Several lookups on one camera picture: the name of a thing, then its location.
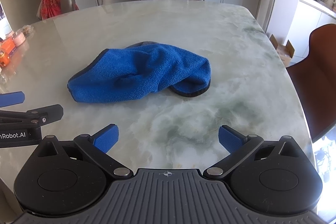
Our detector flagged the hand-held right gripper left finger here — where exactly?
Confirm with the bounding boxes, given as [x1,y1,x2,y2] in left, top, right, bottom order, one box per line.
[35,123,133,179]

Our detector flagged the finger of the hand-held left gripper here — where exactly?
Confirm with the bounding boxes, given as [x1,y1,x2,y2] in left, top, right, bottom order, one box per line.
[0,105,64,125]
[0,91,26,107]

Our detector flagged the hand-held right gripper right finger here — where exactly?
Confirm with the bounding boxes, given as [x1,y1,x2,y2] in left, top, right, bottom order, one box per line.
[203,125,302,179]

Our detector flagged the blue towel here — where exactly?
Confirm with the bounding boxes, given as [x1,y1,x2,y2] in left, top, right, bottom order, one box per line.
[67,41,211,104]

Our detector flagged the orange package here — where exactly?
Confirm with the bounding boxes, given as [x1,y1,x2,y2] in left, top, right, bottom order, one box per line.
[0,37,17,68]

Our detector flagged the pink round container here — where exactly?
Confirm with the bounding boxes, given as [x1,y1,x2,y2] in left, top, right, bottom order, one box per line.
[13,31,27,46]

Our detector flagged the clear snack bag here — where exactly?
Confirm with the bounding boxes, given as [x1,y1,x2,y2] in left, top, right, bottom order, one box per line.
[18,25,35,36]

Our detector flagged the cardboard box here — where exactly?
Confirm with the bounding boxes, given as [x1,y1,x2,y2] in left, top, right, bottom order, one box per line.
[269,33,296,67]

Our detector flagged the red patterned cloth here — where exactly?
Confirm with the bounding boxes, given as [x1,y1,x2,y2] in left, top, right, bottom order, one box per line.
[40,0,79,20]

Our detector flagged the brown chair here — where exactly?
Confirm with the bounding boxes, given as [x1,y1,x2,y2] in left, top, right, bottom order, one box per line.
[286,24,336,143]

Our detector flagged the white side counter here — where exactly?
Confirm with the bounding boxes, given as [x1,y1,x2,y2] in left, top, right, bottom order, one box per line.
[289,0,336,65]

